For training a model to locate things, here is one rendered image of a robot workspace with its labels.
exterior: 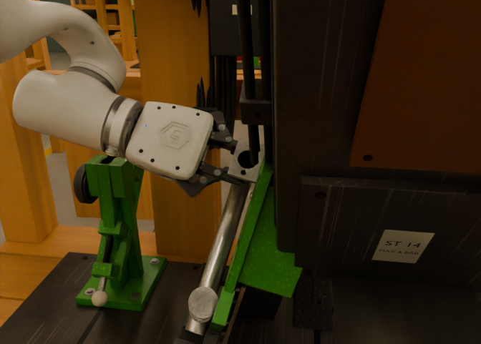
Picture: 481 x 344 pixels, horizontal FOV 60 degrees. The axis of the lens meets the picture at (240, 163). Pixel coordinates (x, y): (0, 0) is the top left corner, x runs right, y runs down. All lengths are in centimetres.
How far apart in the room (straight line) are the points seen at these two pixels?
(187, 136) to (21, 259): 63
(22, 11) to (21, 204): 64
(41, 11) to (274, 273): 41
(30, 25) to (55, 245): 68
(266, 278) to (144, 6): 54
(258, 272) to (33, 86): 38
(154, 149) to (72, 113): 12
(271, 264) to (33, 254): 71
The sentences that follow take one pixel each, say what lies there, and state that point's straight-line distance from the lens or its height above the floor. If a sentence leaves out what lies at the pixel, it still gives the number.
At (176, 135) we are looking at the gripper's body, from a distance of 56.
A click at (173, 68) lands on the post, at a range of 82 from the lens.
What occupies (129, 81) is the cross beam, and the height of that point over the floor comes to 126.
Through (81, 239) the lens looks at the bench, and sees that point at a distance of 111.
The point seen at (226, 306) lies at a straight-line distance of 53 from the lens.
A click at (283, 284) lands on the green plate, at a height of 112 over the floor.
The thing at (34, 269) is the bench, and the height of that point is 88.
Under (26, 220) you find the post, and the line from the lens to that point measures 112.
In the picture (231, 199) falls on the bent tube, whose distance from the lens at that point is 65.
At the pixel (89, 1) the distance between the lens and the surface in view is 1065.
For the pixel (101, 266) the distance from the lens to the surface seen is 80.
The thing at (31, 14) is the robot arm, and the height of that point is 142.
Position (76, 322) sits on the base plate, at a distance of 85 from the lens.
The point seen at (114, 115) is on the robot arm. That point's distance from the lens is 57.
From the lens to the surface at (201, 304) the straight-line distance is 55.
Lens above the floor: 145
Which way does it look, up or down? 23 degrees down
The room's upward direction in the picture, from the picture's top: straight up
